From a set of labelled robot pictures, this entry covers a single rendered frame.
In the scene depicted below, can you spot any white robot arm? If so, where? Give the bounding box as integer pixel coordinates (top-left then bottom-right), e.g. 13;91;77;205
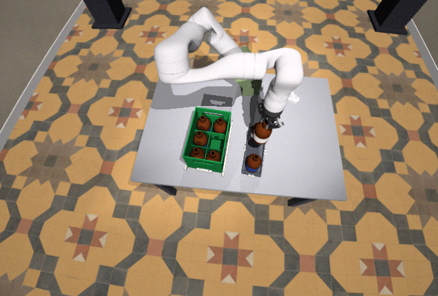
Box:
154;7;303;113

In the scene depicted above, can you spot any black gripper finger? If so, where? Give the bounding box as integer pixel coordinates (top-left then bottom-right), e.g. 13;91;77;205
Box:
266;116;284;129
257;99;267;123

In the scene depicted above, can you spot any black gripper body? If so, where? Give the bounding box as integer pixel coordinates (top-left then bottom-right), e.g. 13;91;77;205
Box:
262;104;283;121

